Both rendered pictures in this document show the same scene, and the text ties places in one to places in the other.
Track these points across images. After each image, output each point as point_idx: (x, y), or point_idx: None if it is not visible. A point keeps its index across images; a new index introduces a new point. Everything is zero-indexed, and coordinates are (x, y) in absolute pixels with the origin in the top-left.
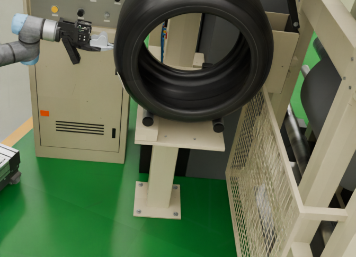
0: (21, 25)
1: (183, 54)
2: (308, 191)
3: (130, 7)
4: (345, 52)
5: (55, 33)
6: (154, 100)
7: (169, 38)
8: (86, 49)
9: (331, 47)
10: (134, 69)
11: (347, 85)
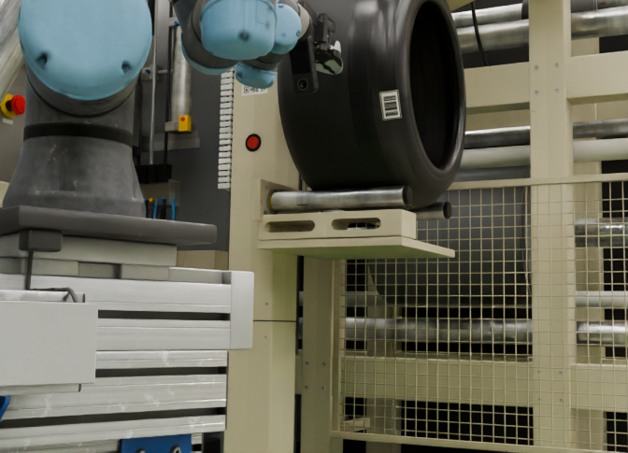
0: None
1: (291, 165)
2: (565, 256)
3: None
4: (508, 77)
5: (309, 18)
6: (421, 143)
7: (278, 133)
8: (337, 55)
9: (472, 95)
10: (406, 79)
11: (549, 93)
